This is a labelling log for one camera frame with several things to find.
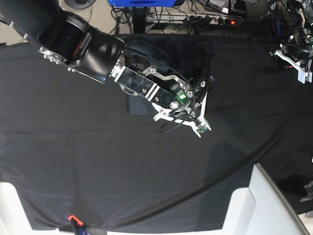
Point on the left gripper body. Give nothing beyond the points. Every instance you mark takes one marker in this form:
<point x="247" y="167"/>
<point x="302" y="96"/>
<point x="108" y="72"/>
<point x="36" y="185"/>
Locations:
<point x="296" y="48"/>

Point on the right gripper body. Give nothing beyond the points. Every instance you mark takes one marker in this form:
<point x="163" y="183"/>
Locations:
<point x="175" y="99"/>

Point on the dark grey T-shirt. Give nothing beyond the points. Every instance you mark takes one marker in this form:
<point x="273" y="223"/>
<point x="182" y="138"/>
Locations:
<point x="191" y="56"/>

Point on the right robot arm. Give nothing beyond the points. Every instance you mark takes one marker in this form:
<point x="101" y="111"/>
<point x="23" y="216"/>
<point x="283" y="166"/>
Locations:
<point x="67" y="39"/>

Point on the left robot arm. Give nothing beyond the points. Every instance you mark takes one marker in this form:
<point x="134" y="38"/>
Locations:
<point x="294" y="30"/>

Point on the white power strip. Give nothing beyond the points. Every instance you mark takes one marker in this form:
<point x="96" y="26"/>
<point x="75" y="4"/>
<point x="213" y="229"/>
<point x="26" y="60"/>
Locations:
<point x="179" y="18"/>

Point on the black metal table leg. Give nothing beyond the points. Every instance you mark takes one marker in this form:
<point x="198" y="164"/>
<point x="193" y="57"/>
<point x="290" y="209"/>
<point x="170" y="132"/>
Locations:
<point x="139" y="15"/>

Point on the blue plastic box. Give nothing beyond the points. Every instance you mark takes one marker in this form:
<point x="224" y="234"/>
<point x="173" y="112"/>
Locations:
<point x="142" y="3"/>

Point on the black table cloth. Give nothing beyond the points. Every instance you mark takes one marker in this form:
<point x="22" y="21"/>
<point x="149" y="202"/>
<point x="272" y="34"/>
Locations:
<point x="71" y="145"/>

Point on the round grey floor vent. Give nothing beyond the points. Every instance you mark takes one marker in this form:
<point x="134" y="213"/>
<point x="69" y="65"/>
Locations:
<point x="79" y="4"/>

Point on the red clamp at front edge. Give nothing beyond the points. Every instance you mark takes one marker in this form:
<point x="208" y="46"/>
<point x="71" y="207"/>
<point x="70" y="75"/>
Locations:
<point x="75" y="220"/>

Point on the blue clamp post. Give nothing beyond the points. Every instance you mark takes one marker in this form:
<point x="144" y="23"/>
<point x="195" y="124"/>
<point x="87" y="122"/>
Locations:
<point x="276" y="29"/>

